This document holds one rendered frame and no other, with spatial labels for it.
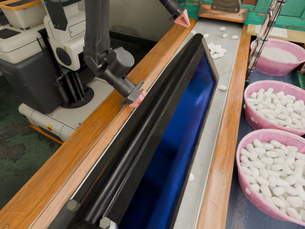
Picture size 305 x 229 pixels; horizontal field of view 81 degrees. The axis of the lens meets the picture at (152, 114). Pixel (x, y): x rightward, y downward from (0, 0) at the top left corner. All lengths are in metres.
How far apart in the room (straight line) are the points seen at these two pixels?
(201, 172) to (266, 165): 0.20
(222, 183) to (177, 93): 0.38
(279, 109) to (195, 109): 0.63
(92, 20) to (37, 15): 0.79
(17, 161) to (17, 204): 1.16
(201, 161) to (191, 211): 0.14
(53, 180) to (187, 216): 0.34
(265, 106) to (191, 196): 0.47
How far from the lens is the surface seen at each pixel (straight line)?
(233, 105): 0.70
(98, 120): 0.62
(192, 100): 0.18
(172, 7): 1.00
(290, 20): 1.45
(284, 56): 1.21
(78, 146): 0.57
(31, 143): 1.75
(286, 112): 0.81
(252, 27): 1.38
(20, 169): 1.65
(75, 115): 1.39
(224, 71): 0.92
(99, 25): 0.56
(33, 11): 1.31
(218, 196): 0.49
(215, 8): 0.61
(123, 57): 0.54
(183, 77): 0.17
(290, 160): 0.66
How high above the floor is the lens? 1.20
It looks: 46 degrees down
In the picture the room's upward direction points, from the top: straight up
